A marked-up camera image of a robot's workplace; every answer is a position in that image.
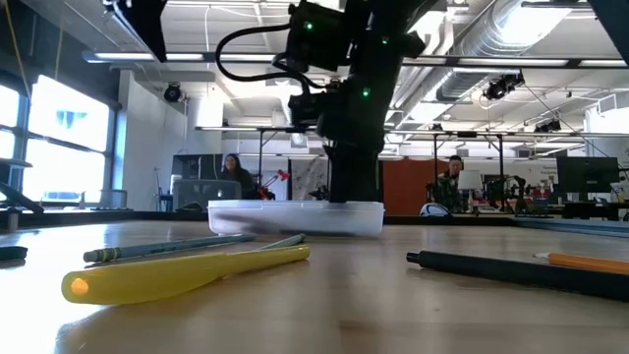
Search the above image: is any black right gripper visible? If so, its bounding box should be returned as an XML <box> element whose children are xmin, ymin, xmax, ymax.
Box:
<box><xmin>316</xmin><ymin>68</ymin><xmax>394</xmax><ymax>204</ymax></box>

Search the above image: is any light green pencil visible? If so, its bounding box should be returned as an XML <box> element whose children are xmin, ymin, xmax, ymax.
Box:
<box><xmin>257</xmin><ymin>233</ymin><xmax>308</xmax><ymax>251</ymax></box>

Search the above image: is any black pen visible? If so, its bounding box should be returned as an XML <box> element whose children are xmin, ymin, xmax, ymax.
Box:
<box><xmin>405</xmin><ymin>250</ymin><xmax>629</xmax><ymax>302</ymax></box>

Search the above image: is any grey-blue pencil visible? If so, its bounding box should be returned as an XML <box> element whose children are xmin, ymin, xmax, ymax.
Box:
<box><xmin>82</xmin><ymin>233</ymin><xmax>257</xmax><ymax>265</ymax></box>

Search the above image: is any yellow pen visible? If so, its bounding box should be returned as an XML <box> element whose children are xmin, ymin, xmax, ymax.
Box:
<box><xmin>60</xmin><ymin>244</ymin><xmax>312</xmax><ymax>306</ymax></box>

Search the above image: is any orange pencil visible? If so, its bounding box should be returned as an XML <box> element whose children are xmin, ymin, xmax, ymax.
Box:
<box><xmin>533</xmin><ymin>251</ymin><xmax>629</xmax><ymax>276</ymax></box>

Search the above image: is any short dark green pencil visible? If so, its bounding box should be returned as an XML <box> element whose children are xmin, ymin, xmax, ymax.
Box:
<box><xmin>0</xmin><ymin>245</ymin><xmax>29</xmax><ymax>263</ymax></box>

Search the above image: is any clear plastic supply box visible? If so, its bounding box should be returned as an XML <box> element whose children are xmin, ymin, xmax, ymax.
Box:
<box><xmin>206</xmin><ymin>199</ymin><xmax>386</xmax><ymax>238</ymax></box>

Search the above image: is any long ceiling light strip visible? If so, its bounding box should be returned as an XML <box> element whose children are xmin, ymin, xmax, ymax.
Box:
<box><xmin>82</xmin><ymin>50</ymin><xmax>276</xmax><ymax>64</ymax></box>

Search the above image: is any orange partition panel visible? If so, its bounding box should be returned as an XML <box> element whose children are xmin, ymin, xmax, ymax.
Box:
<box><xmin>381</xmin><ymin>157</ymin><xmax>451</xmax><ymax>216</ymax></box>

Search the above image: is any red desk lamp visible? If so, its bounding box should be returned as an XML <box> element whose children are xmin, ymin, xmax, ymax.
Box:
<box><xmin>257</xmin><ymin>168</ymin><xmax>292</xmax><ymax>201</ymax></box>

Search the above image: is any white blue ball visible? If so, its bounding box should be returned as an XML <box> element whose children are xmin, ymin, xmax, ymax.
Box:
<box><xmin>419</xmin><ymin>202</ymin><xmax>452</xmax><ymax>218</ymax></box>

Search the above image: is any person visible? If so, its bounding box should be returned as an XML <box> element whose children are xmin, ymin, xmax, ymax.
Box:
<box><xmin>427</xmin><ymin>154</ymin><xmax>468</xmax><ymax>213</ymax></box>
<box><xmin>219</xmin><ymin>152</ymin><xmax>259</xmax><ymax>201</ymax></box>

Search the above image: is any white lampshade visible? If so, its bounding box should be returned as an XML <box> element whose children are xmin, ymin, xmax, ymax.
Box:
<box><xmin>456</xmin><ymin>169</ymin><xmax>485</xmax><ymax>192</ymax></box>

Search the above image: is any large bright window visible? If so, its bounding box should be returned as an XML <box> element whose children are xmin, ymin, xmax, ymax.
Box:
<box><xmin>0</xmin><ymin>73</ymin><xmax>117</xmax><ymax>207</ymax></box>

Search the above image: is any grey office chair back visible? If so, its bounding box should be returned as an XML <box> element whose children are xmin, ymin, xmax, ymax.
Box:
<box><xmin>171</xmin><ymin>178</ymin><xmax>243</xmax><ymax>212</ymax></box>

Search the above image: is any black computer monitor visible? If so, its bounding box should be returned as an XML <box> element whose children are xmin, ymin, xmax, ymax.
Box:
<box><xmin>171</xmin><ymin>153</ymin><xmax>225</xmax><ymax>181</ymax></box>
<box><xmin>555</xmin><ymin>155</ymin><xmax>620</xmax><ymax>196</ymax></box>

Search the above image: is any black ceiling camera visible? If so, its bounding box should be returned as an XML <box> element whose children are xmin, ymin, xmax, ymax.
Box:
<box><xmin>482</xmin><ymin>72</ymin><xmax>526</xmax><ymax>102</ymax></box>
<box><xmin>162</xmin><ymin>82</ymin><xmax>184</xmax><ymax>103</ymax></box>

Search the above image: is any black camera cable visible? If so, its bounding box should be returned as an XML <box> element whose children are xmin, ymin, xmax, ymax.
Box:
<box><xmin>214</xmin><ymin>22</ymin><xmax>315</xmax><ymax>92</ymax></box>

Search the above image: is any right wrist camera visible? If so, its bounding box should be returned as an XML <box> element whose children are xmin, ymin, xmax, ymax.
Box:
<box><xmin>287</xmin><ymin>92</ymin><xmax>325</xmax><ymax>127</ymax></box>

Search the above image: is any black background station frame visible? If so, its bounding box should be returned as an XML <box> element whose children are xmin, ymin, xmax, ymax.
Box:
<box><xmin>196</xmin><ymin>125</ymin><xmax>507</xmax><ymax>203</ymax></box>

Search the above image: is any silver ventilation duct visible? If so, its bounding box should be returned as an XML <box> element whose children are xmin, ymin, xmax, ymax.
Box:
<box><xmin>392</xmin><ymin>0</ymin><xmax>571</xmax><ymax>104</ymax></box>

